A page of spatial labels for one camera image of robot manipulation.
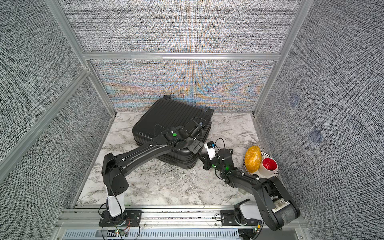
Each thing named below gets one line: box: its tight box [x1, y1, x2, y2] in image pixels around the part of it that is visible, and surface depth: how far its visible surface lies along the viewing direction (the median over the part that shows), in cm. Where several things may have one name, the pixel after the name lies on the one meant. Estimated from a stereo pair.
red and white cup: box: [258, 157, 278, 177], surface depth 86 cm
